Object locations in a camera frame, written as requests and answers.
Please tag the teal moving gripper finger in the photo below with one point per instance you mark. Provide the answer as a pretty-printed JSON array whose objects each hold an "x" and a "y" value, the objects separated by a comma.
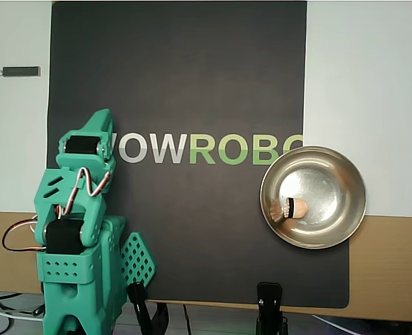
[{"x": 99, "y": 124}]

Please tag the black USB stick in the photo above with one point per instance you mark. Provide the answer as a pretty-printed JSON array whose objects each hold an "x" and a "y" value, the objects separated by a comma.
[{"x": 21, "y": 71}]

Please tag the teal perforated robot base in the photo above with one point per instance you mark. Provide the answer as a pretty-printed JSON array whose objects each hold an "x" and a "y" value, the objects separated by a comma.
[{"x": 117, "y": 279}]

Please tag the teal gripper body black servo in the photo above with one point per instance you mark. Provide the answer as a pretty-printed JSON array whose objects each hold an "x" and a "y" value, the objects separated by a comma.
[{"x": 81, "y": 145}]

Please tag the black table clamp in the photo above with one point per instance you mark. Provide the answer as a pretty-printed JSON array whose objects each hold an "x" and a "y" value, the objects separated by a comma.
[{"x": 139, "y": 307}]

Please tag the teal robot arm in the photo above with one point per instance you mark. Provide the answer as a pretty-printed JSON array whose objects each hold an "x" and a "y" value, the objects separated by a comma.
[{"x": 52, "y": 303}]

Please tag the white paper sheet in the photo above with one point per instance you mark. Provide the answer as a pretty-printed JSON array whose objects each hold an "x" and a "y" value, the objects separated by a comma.
[{"x": 366, "y": 104}]

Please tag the metal bowl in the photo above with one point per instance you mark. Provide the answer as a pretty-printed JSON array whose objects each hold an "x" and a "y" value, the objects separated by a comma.
[{"x": 331, "y": 167}]

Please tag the black mat with WOWROBO print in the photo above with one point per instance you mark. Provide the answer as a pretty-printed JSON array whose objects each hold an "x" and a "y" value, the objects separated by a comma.
[{"x": 192, "y": 70}]

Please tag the wooden ball with black base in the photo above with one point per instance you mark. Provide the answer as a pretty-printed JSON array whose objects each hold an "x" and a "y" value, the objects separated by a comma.
[{"x": 298, "y": 208}]

